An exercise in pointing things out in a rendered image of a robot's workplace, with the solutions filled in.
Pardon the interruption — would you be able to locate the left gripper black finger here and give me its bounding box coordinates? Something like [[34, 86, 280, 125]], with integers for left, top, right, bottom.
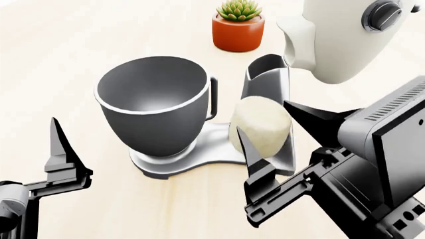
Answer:
[[44, 116, 94, 183]]

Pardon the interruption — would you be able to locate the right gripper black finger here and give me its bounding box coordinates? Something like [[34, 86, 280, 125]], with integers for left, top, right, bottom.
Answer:
[[282, 100, 362, 149], [236, 125, 281, 201]]

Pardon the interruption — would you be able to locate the white stand mixer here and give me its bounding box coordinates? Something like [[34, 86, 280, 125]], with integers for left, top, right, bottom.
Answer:
[[128, 0, 425, 181]]

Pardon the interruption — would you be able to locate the grey metal mixer bowl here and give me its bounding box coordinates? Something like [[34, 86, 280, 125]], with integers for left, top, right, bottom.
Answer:
[[94, 56, 219, 159]]

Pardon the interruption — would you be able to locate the grey mixer speed dial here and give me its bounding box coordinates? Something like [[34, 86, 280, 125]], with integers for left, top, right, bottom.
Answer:
[[361, 0, 404, 34]]

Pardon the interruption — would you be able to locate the orange terracotta plant pot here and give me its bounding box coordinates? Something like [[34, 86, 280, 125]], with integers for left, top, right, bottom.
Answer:
[[211, 12, 266, 53]]

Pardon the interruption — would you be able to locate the green succulent plant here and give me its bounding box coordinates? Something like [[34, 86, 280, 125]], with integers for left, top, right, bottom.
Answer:
[[216, 0, 264, 22]]

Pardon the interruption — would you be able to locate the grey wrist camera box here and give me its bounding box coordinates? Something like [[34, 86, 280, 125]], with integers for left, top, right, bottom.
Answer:
[[337, 76, 425, 208]]

